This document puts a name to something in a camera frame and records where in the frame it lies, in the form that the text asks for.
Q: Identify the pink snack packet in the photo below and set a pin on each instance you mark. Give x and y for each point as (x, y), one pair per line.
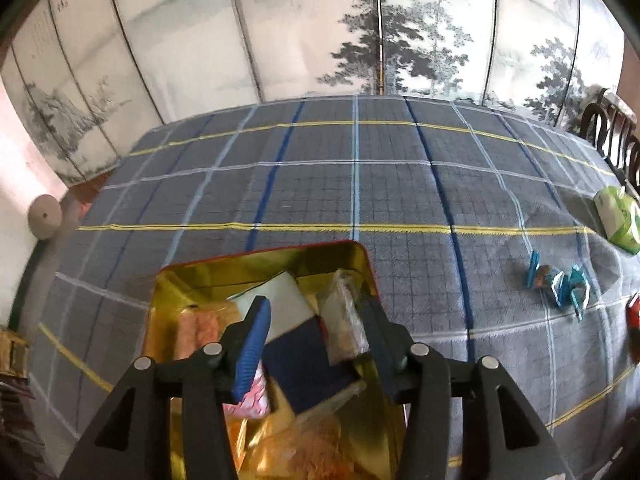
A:
(256, 400)

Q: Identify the light blue candy packet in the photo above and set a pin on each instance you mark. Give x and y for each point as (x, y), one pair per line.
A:
(572, 287)

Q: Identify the red snack packet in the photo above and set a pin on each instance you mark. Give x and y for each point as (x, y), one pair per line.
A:
(634, 312)

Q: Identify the clear blue-edged candy packet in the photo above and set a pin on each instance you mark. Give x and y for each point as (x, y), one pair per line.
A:
(542, 275)

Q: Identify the clear packet of orange snack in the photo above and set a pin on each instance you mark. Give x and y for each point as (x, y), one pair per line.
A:
(312, 442)

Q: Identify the grey plaid tablecloth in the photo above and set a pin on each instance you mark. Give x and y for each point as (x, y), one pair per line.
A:
(350, 195)

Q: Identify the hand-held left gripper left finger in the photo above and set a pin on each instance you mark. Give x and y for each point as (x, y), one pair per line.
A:
(252, 350)

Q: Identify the navy blue snack packet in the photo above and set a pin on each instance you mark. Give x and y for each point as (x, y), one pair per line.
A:
(300, 365)

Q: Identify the painted folding screen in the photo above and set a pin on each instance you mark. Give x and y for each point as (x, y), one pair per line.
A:
(200, 35)

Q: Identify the clear grey-green snack packet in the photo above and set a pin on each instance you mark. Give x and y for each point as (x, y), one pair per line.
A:
(342, 320)

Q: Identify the gold metal tin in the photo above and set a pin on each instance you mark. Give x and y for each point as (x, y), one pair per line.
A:
(200, 280)

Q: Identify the round beige wall fixture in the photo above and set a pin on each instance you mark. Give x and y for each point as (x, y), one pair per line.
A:
(45, 216)

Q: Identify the white snack packet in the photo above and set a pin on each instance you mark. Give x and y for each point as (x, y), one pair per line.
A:
(290, 300)

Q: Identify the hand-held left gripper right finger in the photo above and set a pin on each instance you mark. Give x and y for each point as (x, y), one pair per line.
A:
(377, 340)

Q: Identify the dark wooden chair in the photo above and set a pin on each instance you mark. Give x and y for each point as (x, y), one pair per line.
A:
(600, 120)
(631, 160)

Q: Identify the green tissue pack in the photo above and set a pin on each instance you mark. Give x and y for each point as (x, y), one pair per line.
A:
(622, 220)

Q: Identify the yellow snack packet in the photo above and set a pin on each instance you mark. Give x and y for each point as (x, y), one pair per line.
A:
(281, 410)

